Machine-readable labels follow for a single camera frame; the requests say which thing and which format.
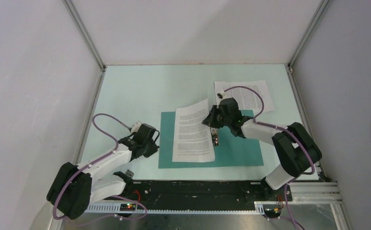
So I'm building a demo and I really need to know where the metal folder clip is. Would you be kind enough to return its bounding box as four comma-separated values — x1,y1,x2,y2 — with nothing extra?
210,128,219,147

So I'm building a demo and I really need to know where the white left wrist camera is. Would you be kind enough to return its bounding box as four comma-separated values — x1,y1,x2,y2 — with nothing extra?
130,121,142,133

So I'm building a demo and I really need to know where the white slotted cable duct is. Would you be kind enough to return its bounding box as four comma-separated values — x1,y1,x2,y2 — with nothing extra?
87,203,266,215

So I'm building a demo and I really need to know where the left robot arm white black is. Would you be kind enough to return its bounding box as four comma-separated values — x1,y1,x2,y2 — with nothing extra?
46,122,159,219

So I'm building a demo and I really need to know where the aluminium frame post right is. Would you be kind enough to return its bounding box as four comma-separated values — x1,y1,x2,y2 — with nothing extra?
287,0,333,73

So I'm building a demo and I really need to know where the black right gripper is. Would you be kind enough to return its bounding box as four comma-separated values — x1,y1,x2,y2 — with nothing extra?
202,105,231,129

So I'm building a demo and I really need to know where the aluminium frame post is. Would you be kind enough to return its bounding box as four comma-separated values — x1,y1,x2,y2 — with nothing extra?
62,0,106,71
287,0,333,73

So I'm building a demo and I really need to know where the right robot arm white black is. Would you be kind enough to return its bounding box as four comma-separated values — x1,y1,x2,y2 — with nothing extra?
202,98,322,200

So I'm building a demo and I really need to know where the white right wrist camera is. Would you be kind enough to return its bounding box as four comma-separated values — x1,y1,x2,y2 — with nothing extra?
217,91,228,100

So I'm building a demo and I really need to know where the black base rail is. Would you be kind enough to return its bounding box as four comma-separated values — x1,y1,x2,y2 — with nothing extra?
92,180,292,212

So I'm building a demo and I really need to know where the printed paper sheet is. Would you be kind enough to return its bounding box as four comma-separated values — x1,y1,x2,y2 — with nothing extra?
172,99,215,163
214,80,275,114

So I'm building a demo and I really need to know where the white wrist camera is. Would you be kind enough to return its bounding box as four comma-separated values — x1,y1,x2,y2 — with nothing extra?
130,121,142,133
217,91,228,100

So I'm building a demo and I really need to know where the teal file folder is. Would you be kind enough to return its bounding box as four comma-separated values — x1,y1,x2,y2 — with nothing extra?
158,112,264,169

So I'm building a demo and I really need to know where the aluminium frame post left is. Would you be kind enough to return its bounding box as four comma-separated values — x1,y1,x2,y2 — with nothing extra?
62,0,106,71

